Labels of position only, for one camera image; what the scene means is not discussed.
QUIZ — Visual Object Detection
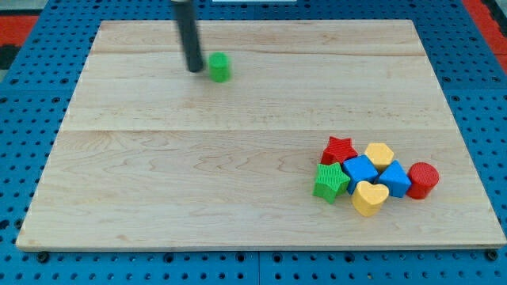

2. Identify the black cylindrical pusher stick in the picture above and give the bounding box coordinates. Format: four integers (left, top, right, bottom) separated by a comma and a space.
171, 0, 204, 73

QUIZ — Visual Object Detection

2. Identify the yellow hexagon block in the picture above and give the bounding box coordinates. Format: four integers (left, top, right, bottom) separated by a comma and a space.
364, 142, 395, 172

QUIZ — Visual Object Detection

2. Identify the blue triangle block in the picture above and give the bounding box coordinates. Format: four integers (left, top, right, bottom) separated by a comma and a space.
376, 160, 412, 198

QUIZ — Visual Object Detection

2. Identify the green cylinder block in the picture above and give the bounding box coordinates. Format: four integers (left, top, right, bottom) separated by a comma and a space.
208, 52, 231, 82

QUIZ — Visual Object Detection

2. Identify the light wooden board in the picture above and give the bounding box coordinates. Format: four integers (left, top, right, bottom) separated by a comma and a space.
17, 20, 506, 252

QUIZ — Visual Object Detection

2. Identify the red star block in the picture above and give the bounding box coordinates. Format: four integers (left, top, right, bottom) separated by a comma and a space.
320, 136, 358, 165

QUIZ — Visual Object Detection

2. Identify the green star block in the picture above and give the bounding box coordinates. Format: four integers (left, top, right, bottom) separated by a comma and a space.
312, 162, 350, 204

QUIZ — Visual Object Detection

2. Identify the blue cube block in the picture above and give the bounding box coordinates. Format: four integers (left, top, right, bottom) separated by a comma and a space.
342, 155, 379, 195

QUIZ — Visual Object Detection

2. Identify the yellow heart block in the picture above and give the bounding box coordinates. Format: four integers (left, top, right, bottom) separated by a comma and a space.
351, 180, 390, 217

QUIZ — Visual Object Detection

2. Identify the red cylinder block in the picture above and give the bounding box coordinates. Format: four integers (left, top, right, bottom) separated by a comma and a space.
406, 162, 440, 200

